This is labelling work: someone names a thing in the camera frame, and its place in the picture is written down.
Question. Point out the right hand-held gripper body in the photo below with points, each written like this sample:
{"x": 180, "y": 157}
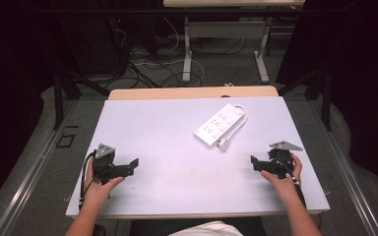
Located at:
{"x": 279, "y": 160}

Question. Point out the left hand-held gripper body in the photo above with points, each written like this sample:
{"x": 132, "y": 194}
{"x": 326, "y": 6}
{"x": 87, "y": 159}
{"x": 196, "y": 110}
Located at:
{"x": 104, "y": 164}

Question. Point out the person's right hand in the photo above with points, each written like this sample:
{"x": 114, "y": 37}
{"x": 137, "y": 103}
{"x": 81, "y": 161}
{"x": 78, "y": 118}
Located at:
{"x": 287, "y": 187}

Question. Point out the person's left hand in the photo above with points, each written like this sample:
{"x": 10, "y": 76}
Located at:
{"x": 96, "y": 193}

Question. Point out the white power plug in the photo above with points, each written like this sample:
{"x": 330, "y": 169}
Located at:
{"x": 223, "y": 144}

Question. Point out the white power strip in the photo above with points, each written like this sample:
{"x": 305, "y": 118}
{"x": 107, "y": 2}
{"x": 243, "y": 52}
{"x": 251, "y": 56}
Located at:
{"x": 218, "y": 125}

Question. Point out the person's dark pants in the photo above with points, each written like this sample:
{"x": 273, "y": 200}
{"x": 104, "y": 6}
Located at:
{"x": 144, "y": 227}

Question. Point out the black metal stand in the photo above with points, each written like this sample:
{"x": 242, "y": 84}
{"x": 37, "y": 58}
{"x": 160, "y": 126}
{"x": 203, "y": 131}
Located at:
{"x": 62, "y": 91}
{"x": 323, "y": 95}

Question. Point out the person's white shirt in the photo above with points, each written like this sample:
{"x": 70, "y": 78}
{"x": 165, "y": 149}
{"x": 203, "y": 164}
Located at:
{"x": 206, "y": 229}

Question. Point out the dark computer tower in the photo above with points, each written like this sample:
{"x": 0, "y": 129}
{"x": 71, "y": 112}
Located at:
{"x": 105, "y": 46}

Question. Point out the white desk with metal legs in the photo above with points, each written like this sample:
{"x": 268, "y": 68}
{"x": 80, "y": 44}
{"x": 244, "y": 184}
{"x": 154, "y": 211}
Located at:
{"x": 224, "y": 29}

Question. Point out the metal floor rail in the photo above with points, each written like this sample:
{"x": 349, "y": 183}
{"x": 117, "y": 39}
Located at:
{"x": 26, "y": 173}
{"x": 347, "y": 177}

